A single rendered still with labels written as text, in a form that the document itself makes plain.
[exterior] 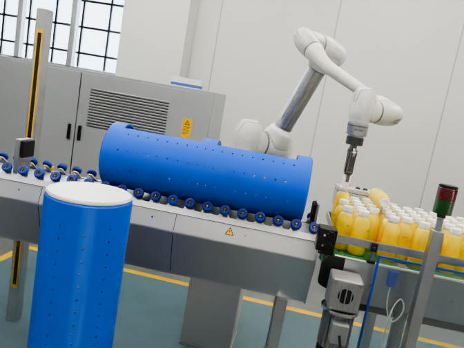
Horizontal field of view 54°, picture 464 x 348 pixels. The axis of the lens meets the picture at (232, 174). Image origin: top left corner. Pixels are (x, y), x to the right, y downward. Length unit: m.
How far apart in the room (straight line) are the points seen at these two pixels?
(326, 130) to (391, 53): 0.94
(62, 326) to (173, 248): 0.60
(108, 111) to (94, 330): 2.38
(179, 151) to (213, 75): 2.97
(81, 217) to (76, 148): 2.44
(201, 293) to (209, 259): 0.71
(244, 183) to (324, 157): 2.93
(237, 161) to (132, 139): 0.45
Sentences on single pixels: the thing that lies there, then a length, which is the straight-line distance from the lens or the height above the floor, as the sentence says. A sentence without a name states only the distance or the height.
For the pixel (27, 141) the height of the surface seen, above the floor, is 1.07.
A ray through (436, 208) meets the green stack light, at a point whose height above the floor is 1.18.
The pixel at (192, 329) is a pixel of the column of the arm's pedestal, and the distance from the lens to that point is 2.76.
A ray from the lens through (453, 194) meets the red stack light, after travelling 1.68.
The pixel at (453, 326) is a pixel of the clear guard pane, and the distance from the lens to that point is 1.95.
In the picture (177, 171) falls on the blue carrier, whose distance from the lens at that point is 1.88.
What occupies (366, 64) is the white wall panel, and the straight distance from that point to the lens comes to 4.75.
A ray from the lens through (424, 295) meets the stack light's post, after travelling 1.76.
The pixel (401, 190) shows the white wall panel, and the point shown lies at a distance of 4.85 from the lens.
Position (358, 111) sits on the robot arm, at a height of 1.46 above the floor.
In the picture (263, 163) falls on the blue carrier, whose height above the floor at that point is 1.18.
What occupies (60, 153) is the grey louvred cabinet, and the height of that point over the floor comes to 0.75.
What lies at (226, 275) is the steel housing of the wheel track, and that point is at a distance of 2.01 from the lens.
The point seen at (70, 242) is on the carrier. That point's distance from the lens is 1.51.
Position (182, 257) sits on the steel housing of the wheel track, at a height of 0.72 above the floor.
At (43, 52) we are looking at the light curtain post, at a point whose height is 1.49.
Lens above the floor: 1.41
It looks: 9 degrees down
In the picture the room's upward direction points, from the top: 10 degrees clockwise
